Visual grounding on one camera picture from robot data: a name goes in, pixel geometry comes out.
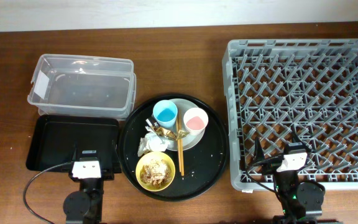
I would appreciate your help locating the pink cup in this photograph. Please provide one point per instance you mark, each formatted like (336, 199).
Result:
(195, 120)

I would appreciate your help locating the food scraps and rice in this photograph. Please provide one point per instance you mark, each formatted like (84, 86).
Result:
(156, 173)

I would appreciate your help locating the grey plate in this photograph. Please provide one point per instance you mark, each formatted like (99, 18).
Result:
(183, 105)

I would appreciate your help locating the blue cup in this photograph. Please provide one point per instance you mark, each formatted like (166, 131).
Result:
(165, 113)

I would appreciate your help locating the white label on bin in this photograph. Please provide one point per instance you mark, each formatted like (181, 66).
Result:
(41, 85)

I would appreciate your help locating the black rectangular tray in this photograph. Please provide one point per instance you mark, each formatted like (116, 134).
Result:
(59, 139)

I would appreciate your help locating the grey dishwasher rack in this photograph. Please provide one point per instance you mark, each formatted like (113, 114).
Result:
(278, 87)

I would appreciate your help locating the white tissue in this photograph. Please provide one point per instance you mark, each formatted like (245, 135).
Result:
(151, 143)

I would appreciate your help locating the clear plastic bin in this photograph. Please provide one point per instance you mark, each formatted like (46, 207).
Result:
(90, 86)

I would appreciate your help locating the gold foil wrapper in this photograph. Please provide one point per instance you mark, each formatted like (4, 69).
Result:
(153, 126)

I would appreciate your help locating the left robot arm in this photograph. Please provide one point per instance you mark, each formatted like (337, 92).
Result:
(86, 204)

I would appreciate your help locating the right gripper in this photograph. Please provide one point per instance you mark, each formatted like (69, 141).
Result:
(271, 166)

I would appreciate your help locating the round black tray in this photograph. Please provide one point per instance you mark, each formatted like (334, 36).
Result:
(204, 163)

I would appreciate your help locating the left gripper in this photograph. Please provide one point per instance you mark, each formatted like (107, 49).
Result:
(107, 175)

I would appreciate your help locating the yellow bowl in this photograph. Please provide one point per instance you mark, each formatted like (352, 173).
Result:
(145, 159)

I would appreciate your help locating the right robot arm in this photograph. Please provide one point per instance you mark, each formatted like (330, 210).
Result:
(301, 201)

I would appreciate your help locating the wooden chopstick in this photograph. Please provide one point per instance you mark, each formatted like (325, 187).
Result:
(177, 143)
(182, 157)

